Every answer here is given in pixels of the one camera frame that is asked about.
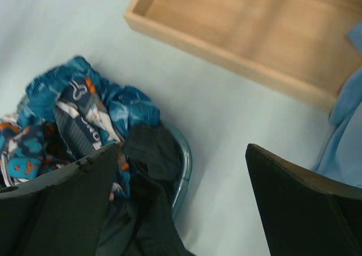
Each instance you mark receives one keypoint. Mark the blue patterned shorts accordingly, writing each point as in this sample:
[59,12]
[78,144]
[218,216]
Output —
[66,113]

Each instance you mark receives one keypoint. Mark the wooden clothes rack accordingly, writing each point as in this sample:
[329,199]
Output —
[296,47]

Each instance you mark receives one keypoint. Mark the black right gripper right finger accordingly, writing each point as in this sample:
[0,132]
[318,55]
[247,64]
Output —
[302,212]

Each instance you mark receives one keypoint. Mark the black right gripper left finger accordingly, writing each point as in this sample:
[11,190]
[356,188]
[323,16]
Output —
[61,212]

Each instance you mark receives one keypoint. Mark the light blue shorts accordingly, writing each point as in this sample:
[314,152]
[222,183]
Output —
[341,158]

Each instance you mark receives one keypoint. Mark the dark navy shorts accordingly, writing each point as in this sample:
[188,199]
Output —
[143,224]

